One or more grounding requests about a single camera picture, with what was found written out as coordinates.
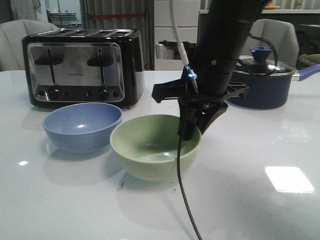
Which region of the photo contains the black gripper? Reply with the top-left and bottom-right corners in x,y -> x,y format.
151,79 -> 249,141

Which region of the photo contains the green bowl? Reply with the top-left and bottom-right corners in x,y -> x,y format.
110,114 -> 202,182

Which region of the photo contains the blue bowl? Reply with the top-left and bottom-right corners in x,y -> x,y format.
42,102 -> 122,154

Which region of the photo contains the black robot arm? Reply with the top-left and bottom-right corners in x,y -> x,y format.
151,0 -> 268,141

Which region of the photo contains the clear plastic container blue lid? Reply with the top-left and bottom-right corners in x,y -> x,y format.
154,39 -> 198,61

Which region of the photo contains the glass lid blue knob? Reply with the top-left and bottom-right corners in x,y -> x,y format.
234,46 -> 296,77

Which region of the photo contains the white drawer cabinet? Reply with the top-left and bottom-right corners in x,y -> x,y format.
153,0 -> 201,71

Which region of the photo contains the beige armchair right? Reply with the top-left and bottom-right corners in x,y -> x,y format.
250,19 -> 300,66

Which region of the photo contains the beige armchair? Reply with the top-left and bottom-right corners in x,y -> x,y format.
250,19 -> 300,66
0,19 -> 58,72

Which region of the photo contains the red barrier belt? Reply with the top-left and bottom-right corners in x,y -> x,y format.
87,12 -> 147,19

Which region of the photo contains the brown cushion seat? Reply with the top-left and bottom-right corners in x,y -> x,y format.
298,53 -> 320,70

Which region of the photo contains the fruit plate on counter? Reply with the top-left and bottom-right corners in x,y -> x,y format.
263,2 -> 281,10

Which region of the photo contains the dark counter with white top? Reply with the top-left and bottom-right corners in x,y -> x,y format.
197,1 -> 320,58

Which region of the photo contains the black and steel toaster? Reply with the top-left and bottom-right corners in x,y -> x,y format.
22,28 -> 145,109

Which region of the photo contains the metal cart in background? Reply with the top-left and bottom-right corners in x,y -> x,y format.
46,9 -> 81,28

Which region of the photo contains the beige armchair left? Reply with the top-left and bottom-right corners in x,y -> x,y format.
0,19 -> 58,72

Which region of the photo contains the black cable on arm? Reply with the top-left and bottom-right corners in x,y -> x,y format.
176,65 -> 203,240

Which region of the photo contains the blue saucepan with handle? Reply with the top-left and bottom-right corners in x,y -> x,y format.
227,60 -> 320,110

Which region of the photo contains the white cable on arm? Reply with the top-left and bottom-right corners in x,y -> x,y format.
168,0 -> 191,67

